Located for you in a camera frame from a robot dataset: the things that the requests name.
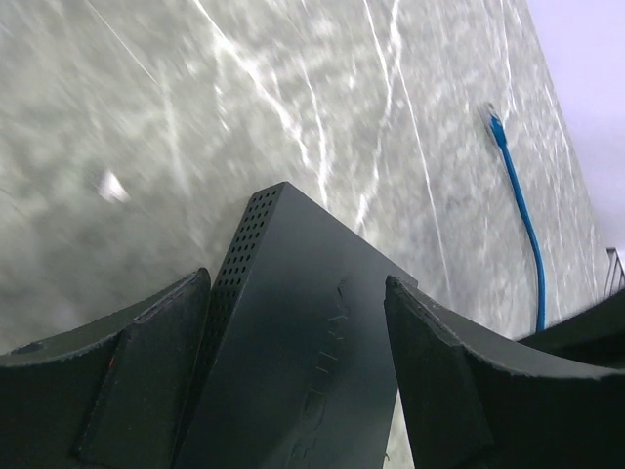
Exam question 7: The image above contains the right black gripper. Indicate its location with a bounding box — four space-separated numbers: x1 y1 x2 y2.
519 289 625 364

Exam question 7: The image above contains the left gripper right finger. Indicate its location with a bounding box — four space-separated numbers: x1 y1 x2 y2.
384 277 624 468

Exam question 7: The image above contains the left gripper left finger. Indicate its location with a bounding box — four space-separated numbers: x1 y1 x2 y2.
1 269 211 468

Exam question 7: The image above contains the black network switch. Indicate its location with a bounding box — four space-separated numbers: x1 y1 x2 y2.
176 182 405 468

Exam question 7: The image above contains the blue ethernet cable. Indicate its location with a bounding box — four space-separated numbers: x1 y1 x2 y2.
482 102 547 333

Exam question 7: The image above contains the aluminium rail frame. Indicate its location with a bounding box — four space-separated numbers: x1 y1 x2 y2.
603 247 625 299

